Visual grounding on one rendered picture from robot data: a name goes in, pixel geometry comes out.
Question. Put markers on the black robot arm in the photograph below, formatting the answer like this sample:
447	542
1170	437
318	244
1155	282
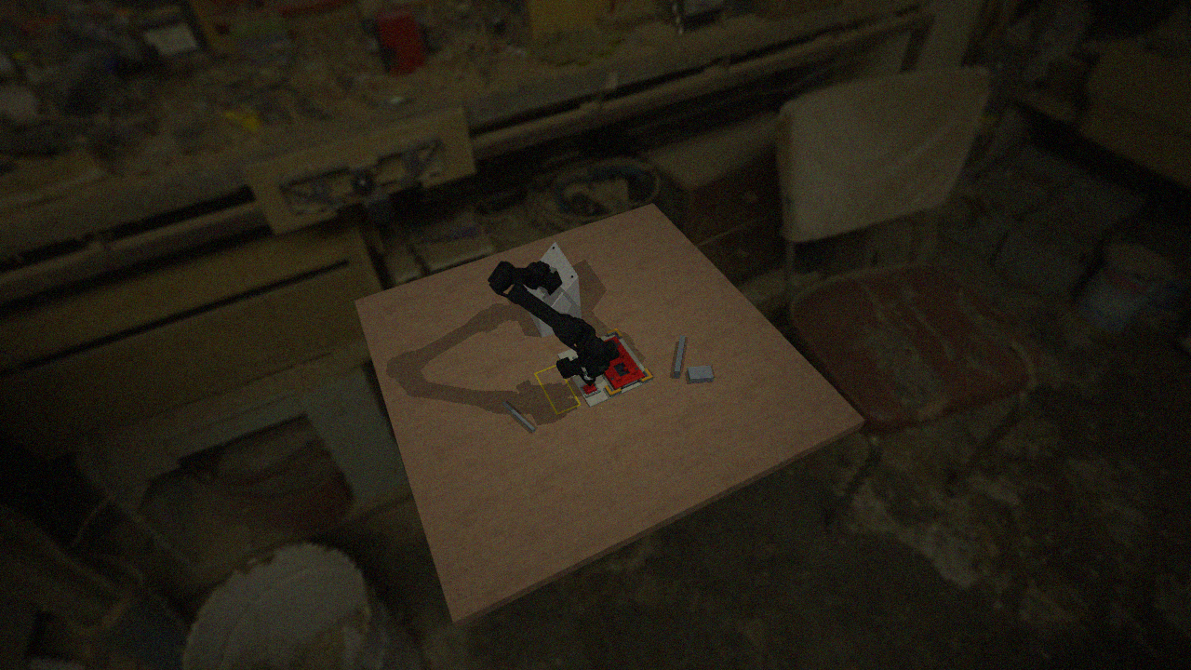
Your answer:
567	328

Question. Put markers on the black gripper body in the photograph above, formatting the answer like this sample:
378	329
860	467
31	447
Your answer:
568	369

